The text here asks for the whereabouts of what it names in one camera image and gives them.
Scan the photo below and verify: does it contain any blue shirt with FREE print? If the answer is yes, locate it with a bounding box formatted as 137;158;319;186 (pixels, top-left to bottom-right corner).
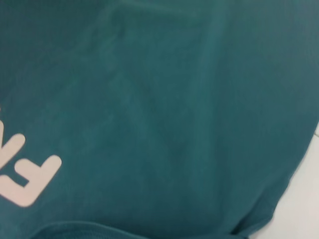
0;0;319;239

